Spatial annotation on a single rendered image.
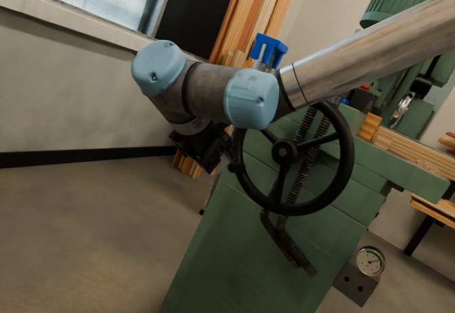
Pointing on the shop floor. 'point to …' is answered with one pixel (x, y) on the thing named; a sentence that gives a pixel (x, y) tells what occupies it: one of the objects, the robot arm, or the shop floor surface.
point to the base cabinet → (258, 253)
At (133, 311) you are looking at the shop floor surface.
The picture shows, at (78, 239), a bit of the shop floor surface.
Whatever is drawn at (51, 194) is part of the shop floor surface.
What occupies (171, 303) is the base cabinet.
